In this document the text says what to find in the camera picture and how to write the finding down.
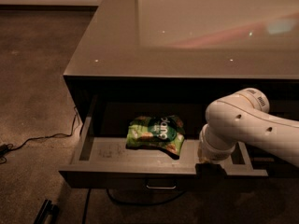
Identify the drawer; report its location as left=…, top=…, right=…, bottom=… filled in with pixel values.
left=59, top=96, right=268, bottom=191

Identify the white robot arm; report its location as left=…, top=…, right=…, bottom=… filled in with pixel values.
left=199, top=88, right=299, bottom=167

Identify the dark cabinet with glass top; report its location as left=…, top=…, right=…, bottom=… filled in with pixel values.
left=63, top=0, right=299, bottom=179

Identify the green snack bag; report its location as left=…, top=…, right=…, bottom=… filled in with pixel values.
left=126, top=115, right=185, bottom=159

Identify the black power adapter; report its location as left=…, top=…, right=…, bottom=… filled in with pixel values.
left=0, top=144, right=9, bottom=155

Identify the thin black power cable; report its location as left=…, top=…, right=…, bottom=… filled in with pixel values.
left=0, top=107, right=78, bottom=165

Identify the black metal bracket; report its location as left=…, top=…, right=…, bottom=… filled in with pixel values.
left=34, top=199, right=59, bottom=224

